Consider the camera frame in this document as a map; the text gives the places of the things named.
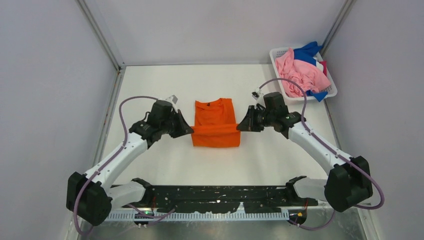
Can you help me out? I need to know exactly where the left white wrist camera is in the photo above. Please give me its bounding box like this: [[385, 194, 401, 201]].
[[159, 95, 178, 109]]

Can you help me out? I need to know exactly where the pink t-shirt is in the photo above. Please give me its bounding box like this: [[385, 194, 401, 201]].
[[274, 48, 332, 98]]

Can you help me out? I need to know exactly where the blue t-shirt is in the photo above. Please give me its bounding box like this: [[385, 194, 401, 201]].
[[293, 41, 332, 102]]

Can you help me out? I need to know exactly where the white slotted cable duct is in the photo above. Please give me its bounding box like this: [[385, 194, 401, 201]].
[[106, 209, 290, 222]]

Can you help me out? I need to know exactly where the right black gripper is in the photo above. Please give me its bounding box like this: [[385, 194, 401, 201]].
[[238, 105, 276, 133]]

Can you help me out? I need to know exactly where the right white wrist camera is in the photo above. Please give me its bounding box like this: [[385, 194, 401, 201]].
[[251, 89, 264, 101]]

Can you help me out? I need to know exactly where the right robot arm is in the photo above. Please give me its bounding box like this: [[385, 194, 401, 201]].
[[236, 90, 373, 212]]

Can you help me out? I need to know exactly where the orange t-shirt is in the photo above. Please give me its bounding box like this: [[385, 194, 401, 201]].
[[191, 98, 241, 148]]

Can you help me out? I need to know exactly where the aluminium frame rail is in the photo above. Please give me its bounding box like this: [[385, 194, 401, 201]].
[[76, 0, 126, 72]]

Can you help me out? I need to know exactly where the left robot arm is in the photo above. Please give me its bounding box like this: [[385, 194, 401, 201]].
[[66, 95, 194, 226]]

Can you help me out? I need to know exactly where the white plastic laundry basket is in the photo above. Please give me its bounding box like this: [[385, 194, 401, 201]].
[[269, 47, 338, 102]]

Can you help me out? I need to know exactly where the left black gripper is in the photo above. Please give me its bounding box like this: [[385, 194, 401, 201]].
[[160, 109, 193, 139]]

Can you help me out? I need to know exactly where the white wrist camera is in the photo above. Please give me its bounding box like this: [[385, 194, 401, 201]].
[[251, 89, 264, 101], [159, 95, 178, 109]]

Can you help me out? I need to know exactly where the red garment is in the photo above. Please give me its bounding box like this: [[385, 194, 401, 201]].
[[317, 61, 328, 76]]

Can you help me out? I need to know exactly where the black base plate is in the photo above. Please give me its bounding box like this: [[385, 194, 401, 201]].
[[136, 185, 318, 214]]

